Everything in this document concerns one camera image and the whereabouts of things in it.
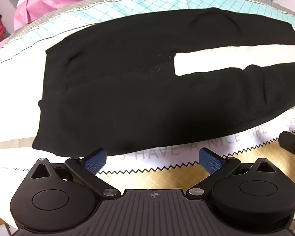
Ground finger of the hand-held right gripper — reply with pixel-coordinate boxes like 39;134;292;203
278;131;295;166

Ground black pants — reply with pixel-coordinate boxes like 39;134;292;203
32;7;295;158

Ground pink pillow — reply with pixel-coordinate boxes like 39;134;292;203
0;0;187;64

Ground patchwork patterned quilt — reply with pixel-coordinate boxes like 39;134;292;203
0;0;295;229

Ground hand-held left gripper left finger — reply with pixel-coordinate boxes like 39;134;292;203
29;148;121;198

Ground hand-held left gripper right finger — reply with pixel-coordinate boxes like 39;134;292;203
185;147;276;197

